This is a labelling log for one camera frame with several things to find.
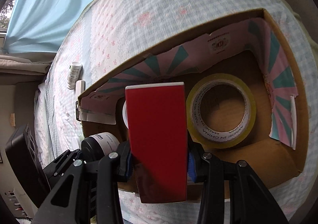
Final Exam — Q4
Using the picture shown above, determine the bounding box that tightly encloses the light blue cloth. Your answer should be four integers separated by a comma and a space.
3, 0, 93, 54

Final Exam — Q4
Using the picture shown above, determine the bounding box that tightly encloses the yellow tape roll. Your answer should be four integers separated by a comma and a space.
186, 73, 257, 149

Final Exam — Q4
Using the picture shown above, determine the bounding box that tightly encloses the red small box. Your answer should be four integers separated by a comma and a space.
125, 82, 188, 204

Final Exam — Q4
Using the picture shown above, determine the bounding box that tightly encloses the white digital pocket scale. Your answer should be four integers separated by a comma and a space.
75, 80, 85, 101

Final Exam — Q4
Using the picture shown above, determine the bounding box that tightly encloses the open cardboard box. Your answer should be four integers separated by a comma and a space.
79, 9, 309, 188

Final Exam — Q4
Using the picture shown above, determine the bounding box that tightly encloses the white pill bottle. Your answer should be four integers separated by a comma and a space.
67, 62, 82, 90

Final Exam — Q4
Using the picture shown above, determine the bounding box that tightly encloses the checkered floral bed sheet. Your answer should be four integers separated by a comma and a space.
35, 0, 317, 223

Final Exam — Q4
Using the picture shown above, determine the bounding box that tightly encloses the left brown curtain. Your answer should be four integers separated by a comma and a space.
1, 52, 56, 85

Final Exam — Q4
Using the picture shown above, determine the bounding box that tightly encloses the small black jar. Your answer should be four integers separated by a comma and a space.
81, 132, 120, 162

